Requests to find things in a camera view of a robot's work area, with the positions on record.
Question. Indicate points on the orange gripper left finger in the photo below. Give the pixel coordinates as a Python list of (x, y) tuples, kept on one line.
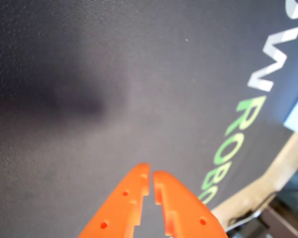
[(119, 210)]

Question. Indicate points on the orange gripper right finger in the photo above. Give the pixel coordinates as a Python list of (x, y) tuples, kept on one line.
[(186, 213)]

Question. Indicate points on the dark mat with WOWROBO print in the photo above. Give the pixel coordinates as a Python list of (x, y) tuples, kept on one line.
[(89, 148)]

